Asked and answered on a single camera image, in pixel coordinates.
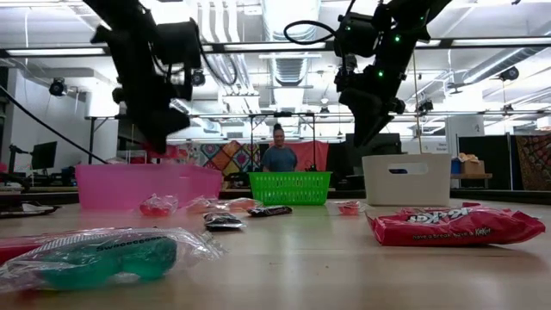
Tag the person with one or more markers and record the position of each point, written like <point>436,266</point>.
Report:
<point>279,159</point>

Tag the green gummy in clear wrapper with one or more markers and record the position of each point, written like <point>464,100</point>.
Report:
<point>107,260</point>

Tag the green plastic basket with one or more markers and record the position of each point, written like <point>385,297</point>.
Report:
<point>290,189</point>

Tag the black metal stand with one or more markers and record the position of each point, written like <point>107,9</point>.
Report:
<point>91,138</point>

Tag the pink plastic bin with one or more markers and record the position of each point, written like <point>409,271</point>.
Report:
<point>112,187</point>

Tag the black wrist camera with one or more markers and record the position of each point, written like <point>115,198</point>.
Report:
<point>359,36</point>
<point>178,43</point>

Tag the red hanging cloth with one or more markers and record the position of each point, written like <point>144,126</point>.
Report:
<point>316,153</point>

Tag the blue box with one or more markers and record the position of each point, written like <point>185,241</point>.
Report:
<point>455,166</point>

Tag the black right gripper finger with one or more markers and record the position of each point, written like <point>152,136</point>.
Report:
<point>368,125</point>

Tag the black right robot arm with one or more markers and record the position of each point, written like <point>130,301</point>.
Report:
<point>409,26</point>

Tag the black ceiling spotlight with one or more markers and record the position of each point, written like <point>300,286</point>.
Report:
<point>197,77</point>
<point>57,87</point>
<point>509,73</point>

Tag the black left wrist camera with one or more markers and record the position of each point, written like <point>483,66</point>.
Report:
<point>178,43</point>

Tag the wooden side table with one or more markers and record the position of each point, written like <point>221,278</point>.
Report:
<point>471,175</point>

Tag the white sign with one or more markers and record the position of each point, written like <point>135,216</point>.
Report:
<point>432,146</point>

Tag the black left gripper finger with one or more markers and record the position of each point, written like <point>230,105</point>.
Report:
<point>161,135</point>

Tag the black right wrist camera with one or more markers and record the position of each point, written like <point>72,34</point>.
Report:
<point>359,36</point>

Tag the black computer monitor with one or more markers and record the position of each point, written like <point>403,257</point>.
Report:
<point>44,155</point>

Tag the long black light fixture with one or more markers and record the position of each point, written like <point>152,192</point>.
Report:
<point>445,43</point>

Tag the large black screen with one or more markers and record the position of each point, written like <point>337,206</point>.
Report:
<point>351,172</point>

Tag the white plastic bin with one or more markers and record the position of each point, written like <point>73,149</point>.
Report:
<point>430,189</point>

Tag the red gummy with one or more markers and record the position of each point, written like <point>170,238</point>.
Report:
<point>202,206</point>
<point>157,208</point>
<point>241,203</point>
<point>348,208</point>

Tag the colourful patchwork quilt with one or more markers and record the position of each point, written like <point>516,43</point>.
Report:
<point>224,159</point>

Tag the dark brown chocolate bar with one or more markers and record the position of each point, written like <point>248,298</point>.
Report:
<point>221,221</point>
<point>26,211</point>
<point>269,211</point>

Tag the black partition panel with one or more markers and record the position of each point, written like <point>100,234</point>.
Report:
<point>495,159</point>

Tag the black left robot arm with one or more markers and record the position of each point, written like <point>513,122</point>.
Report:
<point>138,64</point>

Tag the brown cardboard box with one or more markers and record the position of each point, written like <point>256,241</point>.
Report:
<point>473,167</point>

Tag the dark patterned quilt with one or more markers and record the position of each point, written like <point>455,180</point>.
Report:
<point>536,161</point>

